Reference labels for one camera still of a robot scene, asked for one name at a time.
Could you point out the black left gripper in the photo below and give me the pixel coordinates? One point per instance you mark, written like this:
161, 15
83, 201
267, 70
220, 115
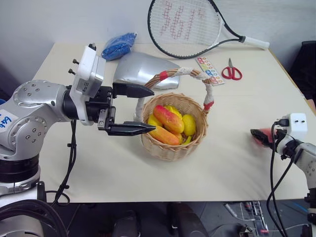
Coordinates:
98, 108

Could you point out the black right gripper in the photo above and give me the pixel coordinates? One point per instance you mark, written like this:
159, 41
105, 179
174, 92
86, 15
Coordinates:
277, 138

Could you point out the red fruit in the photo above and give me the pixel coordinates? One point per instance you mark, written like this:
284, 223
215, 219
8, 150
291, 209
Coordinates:
267, 132

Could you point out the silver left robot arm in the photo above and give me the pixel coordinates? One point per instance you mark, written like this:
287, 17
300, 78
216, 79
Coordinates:
29, 116

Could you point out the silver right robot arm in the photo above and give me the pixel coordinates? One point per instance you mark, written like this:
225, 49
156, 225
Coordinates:
302, 158

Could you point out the red orange mango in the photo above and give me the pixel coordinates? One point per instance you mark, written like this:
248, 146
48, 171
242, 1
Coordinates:
170, 119
165, 137

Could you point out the silver foil pouch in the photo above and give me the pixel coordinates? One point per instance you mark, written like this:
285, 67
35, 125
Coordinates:
140, 70

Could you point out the blue mesh bag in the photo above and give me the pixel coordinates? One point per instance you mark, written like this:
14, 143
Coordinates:
118, 47

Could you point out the colourful sticker sheet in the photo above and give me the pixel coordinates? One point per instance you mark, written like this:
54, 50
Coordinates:
209, 70

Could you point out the black white tennis racket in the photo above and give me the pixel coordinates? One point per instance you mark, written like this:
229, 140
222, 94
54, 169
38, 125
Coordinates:
187, 24

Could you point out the white label with blue writing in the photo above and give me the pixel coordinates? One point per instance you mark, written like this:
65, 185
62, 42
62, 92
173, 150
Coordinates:
7, 119

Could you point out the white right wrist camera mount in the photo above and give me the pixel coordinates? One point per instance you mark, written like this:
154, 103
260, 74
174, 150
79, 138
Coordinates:
297, 126

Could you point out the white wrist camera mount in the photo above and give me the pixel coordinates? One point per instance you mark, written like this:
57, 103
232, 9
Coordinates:
297, 126
87, 71

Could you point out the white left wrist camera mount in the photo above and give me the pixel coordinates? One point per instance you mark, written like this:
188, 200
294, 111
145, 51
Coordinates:
87, 71

